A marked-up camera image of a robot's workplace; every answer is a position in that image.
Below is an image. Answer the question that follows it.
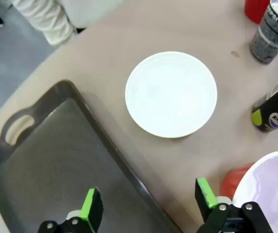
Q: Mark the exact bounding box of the large white bowl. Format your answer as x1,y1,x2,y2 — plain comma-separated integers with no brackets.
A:
231,150,278,233

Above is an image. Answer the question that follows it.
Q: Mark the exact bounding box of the black Pepsi drink can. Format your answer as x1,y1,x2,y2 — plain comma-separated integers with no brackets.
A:
251,68,278,133

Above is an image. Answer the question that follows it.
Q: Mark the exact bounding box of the dark grey handled tray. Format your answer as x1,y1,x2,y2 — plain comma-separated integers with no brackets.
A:
0,79,182,233

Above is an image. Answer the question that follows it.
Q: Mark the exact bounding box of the red plastic cup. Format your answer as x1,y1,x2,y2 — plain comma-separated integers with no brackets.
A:
244,0,272,25
220,162,256,201

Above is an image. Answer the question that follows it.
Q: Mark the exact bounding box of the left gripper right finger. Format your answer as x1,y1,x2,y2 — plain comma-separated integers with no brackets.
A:
195,177,273,233

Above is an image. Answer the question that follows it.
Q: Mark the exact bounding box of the grey speckled drink can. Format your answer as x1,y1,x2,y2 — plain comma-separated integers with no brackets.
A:
249,0,278,65

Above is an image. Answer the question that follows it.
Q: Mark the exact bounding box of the person in beige clothes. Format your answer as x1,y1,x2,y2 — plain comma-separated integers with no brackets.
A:
11,0,127,47

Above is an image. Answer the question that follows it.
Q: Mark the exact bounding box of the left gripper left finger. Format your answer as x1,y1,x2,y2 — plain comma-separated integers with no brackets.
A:
38,186,104,233

